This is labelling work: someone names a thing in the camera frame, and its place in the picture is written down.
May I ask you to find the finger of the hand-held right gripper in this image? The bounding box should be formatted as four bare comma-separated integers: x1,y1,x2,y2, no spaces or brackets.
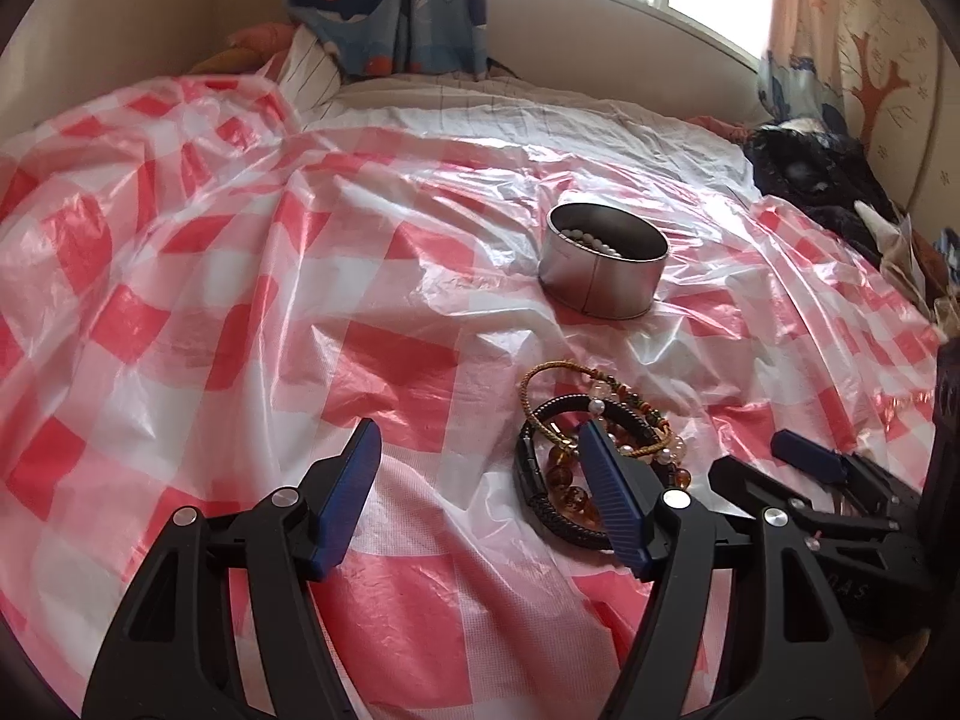
772,431,925,520
709,457,901,541

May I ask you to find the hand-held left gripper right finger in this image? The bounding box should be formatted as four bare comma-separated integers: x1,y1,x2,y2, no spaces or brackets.
577,420,875,720

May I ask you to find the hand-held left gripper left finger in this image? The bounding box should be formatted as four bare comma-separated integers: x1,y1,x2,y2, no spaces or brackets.
82,418,384,720

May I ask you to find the amber bead bracelet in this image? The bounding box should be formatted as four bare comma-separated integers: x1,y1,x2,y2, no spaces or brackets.
546,441,695,531

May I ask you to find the black braided bracelet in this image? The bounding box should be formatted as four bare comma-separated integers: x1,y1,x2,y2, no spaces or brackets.
514,395,676,542

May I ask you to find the clear and dark bead bracelet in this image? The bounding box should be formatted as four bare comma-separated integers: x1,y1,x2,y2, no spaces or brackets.
589,371,689,466

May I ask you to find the gold cord bracelet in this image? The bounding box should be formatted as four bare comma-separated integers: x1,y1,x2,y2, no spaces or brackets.
520,361,676,458

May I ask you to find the round silver metal tin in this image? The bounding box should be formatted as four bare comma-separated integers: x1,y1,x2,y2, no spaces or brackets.
538,202,670,320

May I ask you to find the white bead bracelet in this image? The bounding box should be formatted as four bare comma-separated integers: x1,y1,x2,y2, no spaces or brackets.
564,227,625,257

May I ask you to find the red white checked plastic sheet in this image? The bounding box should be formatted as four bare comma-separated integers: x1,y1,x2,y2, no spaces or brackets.
0,75,955,720

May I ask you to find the black jacket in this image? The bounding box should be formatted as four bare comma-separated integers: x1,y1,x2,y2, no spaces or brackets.
750,118,910,265

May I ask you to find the striped white bedsheet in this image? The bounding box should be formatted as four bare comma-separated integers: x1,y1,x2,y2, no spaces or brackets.
259,26,751,160

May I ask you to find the peach and blue curtain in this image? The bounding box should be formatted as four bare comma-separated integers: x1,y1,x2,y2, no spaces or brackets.
756,0,850,130

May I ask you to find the pink orange pillow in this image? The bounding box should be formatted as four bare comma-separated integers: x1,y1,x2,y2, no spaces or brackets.
187,21,302,77

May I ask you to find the blue whale print curtain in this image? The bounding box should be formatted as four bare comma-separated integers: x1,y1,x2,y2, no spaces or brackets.
281,0,490,81

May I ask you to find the tree wall sticker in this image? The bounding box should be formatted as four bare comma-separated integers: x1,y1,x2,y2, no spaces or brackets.
838,0,940,167

